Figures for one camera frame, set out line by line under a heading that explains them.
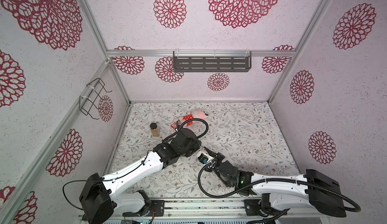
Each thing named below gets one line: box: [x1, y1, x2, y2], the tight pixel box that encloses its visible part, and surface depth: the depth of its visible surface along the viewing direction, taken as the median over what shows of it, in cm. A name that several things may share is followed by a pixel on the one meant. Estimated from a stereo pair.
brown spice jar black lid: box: [150, 122, 160, 137], surface depth 97 cm
